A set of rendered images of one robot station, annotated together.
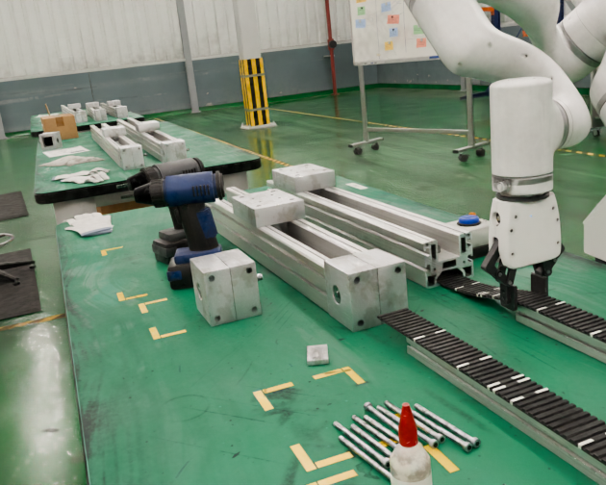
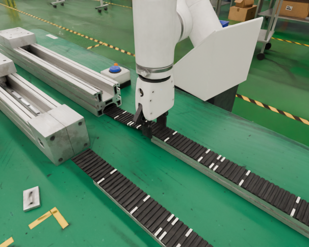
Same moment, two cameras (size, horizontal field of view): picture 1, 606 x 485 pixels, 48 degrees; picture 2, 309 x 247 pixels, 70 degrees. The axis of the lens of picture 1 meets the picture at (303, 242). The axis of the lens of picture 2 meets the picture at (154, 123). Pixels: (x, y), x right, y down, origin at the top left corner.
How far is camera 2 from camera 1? 0.56 m
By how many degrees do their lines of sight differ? 32
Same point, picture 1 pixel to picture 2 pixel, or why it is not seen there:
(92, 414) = not seen: outside the picture
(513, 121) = (152, 28)
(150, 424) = not seen: outside the picture
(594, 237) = (176, 76)
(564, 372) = (187, 187)
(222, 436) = not seen: outside the picture
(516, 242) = (153, 107)
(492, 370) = (153, 213)
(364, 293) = (59, 144)
